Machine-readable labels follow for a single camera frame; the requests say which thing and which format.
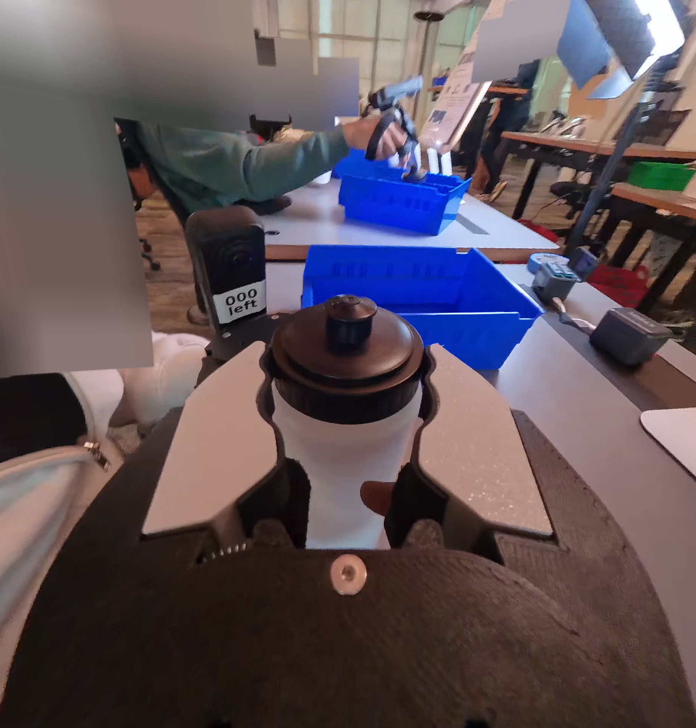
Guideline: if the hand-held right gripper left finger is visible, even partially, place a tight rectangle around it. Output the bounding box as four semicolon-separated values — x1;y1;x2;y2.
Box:
141;341;312;561

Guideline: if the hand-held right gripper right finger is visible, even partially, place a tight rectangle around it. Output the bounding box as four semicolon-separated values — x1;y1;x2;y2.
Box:
385;344;555;552

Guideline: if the white plastic bottle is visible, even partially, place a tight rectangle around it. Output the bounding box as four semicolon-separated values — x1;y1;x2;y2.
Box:
271;387;424;549

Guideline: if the blue plastic bin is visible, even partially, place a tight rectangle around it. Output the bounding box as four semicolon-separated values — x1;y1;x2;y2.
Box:
300;245;546;372
336;171;474;238
331;149;372;181

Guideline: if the black bottle lid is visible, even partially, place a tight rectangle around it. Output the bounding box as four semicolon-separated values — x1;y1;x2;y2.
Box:
267;294;427;425

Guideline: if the person's left forearm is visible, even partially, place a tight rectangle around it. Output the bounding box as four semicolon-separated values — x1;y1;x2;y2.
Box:
119;331;210;425

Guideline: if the person's right hand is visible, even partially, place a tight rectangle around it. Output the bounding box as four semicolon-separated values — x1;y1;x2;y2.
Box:
360;480;396;514

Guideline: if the person's black shirt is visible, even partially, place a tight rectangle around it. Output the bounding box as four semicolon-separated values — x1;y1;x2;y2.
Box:
0;372;88;468

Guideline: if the dark grey case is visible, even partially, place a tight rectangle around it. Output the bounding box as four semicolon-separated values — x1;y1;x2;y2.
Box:
588;307;674;367

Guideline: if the grey charger case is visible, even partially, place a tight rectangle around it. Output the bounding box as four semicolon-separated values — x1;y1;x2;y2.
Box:
531;246;600;303

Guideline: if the white board stand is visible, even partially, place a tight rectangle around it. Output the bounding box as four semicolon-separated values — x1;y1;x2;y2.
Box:
423;145;455;178
639;405;696;494

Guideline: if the red basket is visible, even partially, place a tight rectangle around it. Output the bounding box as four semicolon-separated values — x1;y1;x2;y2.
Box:
586;265;651;306

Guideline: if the printed instruction board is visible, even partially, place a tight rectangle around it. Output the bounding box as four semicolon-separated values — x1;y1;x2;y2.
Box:
426;0;495;147

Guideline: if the black floor lamp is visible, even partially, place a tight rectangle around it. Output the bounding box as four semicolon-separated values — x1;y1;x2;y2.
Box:
413;10;446;124

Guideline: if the wooden top desk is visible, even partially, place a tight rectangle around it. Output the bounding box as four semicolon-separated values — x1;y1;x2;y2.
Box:
605;182;696;312
500;131;696;221

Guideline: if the black light stand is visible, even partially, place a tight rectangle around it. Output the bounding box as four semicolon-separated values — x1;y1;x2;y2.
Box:
563;54;685;258

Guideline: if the green plastic bin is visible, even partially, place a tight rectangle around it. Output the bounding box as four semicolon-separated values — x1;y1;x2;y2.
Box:
627;161;696;192

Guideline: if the black monitor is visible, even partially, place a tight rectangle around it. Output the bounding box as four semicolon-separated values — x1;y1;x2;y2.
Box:
631;108;694;147

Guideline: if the studio light panel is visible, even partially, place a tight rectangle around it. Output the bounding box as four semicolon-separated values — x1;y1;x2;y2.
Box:
554;0;688;101

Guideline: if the white cable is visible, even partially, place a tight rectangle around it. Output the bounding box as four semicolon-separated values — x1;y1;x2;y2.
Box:
551;297;597;334

